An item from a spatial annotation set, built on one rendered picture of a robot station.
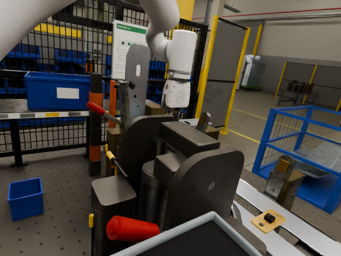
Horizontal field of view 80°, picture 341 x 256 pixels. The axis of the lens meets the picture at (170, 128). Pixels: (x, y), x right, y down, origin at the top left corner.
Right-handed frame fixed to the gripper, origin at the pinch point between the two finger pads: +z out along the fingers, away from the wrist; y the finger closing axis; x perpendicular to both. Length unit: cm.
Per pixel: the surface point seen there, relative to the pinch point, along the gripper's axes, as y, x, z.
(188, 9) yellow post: 44, 58, -53
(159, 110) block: 8.3, 23.3, 3.6
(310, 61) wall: 1338, 521, -115
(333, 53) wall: 1358, 430, -169
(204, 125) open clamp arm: 10.8, -7.4, 1.0
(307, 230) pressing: 0, -52, 8
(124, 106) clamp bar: -21.0, -1.8, -5.8
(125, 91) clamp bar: -21.0, -1.8, -10.7
